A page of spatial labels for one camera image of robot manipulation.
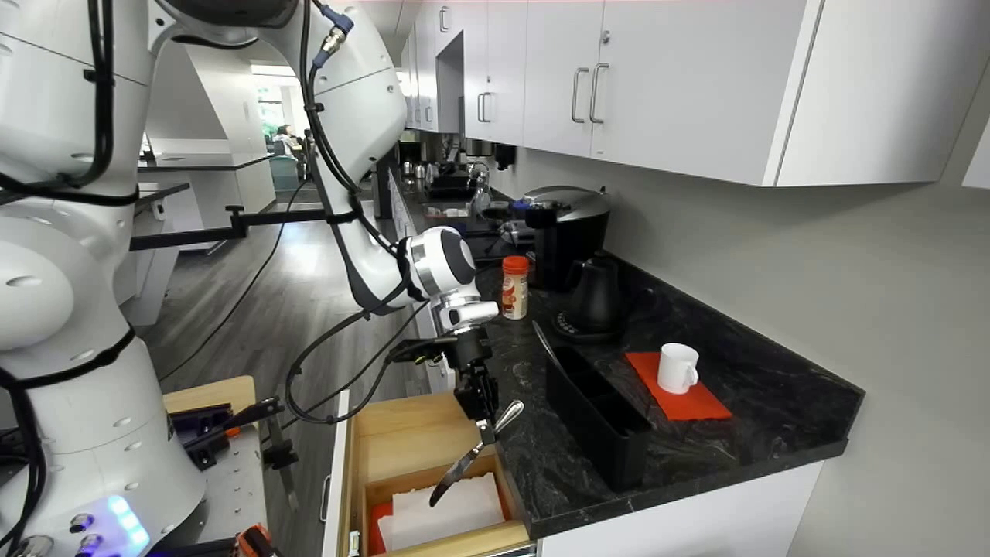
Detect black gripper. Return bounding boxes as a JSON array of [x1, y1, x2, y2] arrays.
[[449, 327, 507, 446]]

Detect open wooden drawer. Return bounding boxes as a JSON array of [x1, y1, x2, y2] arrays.
[[317, 387, 535, 557]]

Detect red box liner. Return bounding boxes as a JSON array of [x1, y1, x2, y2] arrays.
[[364, 498, 397, 555]]

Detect creamer bottle with orange lid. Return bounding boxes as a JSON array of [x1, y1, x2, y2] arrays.
[[497, 254, 531, 321]]

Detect black gooseneck kettle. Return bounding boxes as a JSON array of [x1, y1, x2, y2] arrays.
[[560, 254, 626, 342]]

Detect white mug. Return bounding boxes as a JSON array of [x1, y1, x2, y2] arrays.
[[656, 342, 701, 400]]

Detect red flat mat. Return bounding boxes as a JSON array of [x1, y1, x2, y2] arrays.
[[621, 351, 735, 428]]

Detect black coffee maker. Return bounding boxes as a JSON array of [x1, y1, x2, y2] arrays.
[[491, 183, 611, 298]]

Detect white base cabinet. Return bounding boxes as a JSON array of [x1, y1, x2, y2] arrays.
[[535, 459, 828, 557]]

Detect wooden board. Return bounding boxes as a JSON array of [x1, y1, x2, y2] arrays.
[[160, 373, 260, 419]]

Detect black clamp tool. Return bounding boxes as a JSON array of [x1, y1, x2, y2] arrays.
[[168, 397, 288, 466]]

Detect white upper cabinets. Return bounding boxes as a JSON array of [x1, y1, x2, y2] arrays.
[[397, 0, 990, 192]]

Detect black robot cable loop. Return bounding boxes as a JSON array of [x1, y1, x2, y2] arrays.
[[282, 298, 437, 428]]

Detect large metal cabinet handle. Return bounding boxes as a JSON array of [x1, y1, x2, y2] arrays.
[[570, 66, 593, 126], [588, 59, 611, 126]]

